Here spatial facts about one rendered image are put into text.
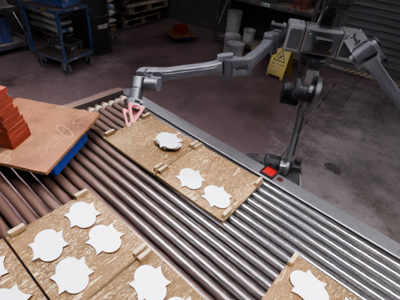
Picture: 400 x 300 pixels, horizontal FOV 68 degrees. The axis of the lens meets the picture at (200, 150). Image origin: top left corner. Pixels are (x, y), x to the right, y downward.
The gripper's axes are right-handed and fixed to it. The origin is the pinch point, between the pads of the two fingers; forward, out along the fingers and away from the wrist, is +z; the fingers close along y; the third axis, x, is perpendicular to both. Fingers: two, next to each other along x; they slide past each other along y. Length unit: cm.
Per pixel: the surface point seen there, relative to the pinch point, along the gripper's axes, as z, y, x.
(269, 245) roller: 41, -23, -60
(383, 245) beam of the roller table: 35, -39, -107
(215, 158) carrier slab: 5, 17, -50
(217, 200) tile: 27, -4, -44
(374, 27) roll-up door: -277, 176, -380
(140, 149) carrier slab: 6.5, 33.3, -13.5
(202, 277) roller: 54, -24, -31
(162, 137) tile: -2.4, 31.2, -24.0
